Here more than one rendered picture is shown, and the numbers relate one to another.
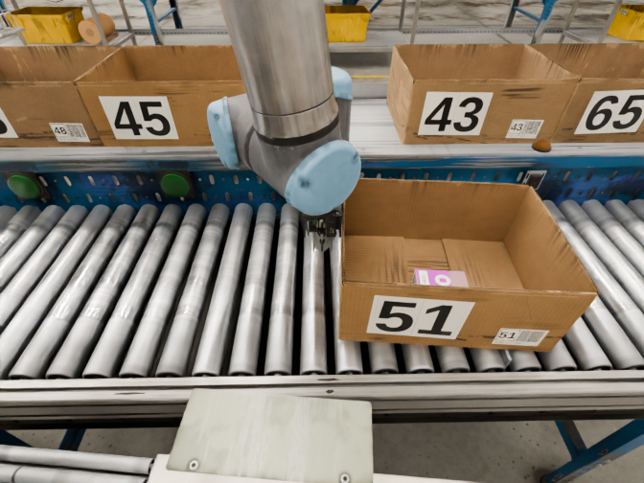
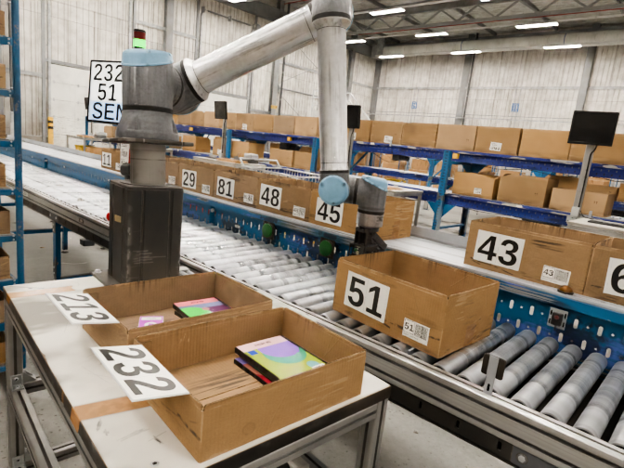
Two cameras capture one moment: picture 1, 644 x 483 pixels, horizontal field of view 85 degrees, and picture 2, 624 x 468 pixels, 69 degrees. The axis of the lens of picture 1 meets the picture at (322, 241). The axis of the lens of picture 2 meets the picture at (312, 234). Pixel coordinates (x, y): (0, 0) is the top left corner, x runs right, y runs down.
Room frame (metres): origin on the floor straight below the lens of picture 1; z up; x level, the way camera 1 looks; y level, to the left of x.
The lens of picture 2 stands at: (-0.71, -0.90, 1.26)
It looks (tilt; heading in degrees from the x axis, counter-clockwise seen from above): 11 degrees down; 43
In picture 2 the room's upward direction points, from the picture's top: 6 degrees clockwise
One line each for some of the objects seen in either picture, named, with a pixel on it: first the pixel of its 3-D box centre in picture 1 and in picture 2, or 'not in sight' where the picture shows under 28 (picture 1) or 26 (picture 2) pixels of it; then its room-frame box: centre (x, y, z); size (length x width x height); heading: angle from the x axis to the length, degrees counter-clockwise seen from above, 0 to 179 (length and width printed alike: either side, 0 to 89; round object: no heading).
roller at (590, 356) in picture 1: (537, 271); (500, 357); (0.55, -0.50, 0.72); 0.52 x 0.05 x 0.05; 1
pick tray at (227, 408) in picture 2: not in sight; (252, 366); (-0.15, -0.25, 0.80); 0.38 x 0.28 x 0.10; 176
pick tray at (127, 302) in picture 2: not in sight; (179, 313); (-0.13, 0.07, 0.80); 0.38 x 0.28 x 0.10; 177
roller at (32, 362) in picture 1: (86, 277); (259, 264); (0.53, 0.54, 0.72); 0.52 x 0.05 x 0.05; 1
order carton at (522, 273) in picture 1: (440, 258); (412, 295); (0.49, -0.23, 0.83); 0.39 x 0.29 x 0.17; 86
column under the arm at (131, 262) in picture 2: not in sight; (145, 232); (-0.02, 0.49, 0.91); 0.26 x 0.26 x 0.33; 86
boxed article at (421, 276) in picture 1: (439, 287); not in sight; (0.46, -0.24, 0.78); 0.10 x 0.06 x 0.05; 86
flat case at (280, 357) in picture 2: not in sight; (284, 359); (-0.06, -0.25, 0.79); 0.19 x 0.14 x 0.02; 86
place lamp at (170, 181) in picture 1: (174, 186); (325, 248); (0.77, 0.39, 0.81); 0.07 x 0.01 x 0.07; 91
